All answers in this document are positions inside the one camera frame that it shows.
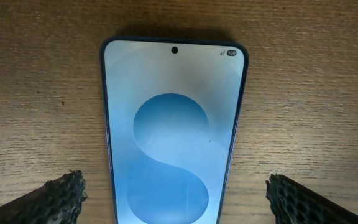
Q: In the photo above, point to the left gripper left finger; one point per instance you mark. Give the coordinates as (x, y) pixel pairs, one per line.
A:
(57, 201)

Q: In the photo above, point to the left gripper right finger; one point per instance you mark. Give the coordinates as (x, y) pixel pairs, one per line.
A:
(293, 203)

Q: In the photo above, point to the blue Samsung Galaxy smartphone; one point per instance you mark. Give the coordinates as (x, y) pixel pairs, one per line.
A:
(171, 110)

